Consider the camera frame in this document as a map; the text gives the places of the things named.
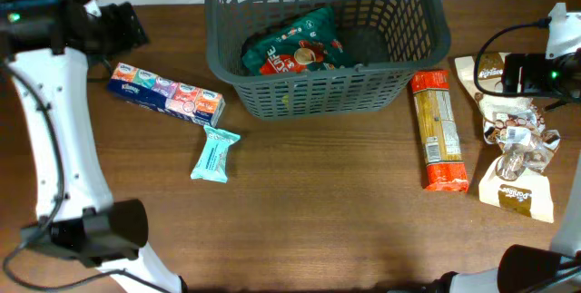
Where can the mint green wipes packet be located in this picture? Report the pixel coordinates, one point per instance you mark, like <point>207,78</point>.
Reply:
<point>211,165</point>

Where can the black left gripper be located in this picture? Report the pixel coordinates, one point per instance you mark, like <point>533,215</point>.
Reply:
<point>129,30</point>

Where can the red spaghetti pasta packet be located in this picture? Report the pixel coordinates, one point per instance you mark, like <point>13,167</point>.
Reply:
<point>438,132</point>

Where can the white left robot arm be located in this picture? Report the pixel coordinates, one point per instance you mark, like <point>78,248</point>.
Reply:
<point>77,217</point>

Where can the green Nescafe coffee bag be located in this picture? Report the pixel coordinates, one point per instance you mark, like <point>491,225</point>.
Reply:
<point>310,43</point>

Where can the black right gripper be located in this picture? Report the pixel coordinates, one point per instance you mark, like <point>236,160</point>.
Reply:
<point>533,64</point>

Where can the beige rice pouch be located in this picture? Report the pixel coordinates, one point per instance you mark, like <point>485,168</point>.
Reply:
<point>505,120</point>

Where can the grey plastic mesh basket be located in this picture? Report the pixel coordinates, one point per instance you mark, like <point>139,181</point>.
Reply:
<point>389,41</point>

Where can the Kleenex tissue multipack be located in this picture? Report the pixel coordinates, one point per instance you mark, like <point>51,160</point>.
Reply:
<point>153,92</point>

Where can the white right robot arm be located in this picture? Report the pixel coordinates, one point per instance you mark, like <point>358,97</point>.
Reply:
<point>522,268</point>

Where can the beige nut mix pouch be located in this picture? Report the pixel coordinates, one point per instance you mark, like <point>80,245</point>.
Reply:
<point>515,181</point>

